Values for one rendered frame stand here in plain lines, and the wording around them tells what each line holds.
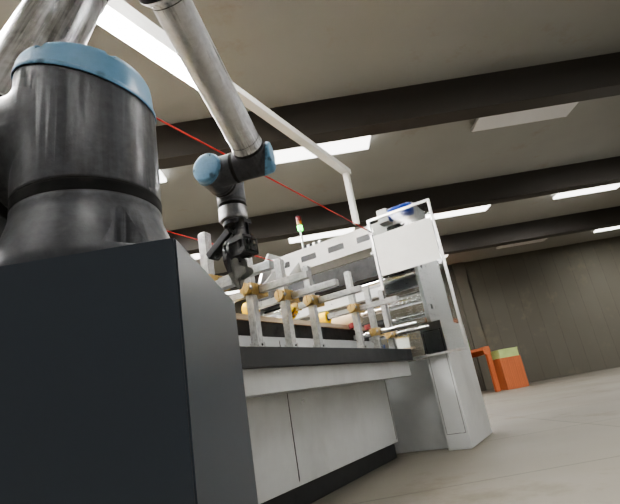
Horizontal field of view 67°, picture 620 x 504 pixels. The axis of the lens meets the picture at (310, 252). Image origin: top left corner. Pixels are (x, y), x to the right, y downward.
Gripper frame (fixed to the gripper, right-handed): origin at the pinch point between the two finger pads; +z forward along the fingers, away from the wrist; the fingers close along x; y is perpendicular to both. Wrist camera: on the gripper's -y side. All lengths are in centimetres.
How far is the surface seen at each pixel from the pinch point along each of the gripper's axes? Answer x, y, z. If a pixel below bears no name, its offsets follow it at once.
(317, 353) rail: 86, -26, 15
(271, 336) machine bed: 85, -50, 2
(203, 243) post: 19.1, -28.6, -27.3
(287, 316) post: 69, -28, -2
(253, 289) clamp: 45, -27, -12
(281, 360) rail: 55, -26, 18
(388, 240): 222, -25, -71
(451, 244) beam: 877, -108, -233
